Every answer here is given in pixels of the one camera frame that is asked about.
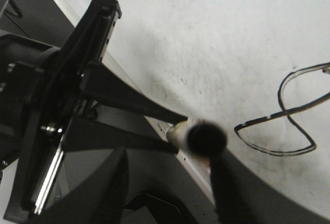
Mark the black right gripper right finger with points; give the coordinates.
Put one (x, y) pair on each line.
(230, 206)

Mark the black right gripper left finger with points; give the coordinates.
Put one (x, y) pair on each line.
(98, 199)

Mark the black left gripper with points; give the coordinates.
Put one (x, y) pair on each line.
(41, 91)

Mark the white black whiteboard marker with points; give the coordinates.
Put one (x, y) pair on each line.
(198, 137)

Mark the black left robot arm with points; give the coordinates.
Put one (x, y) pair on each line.
(47, 93)

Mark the white whiteboard with aluminium frame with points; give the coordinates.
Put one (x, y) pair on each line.
(232, 61)

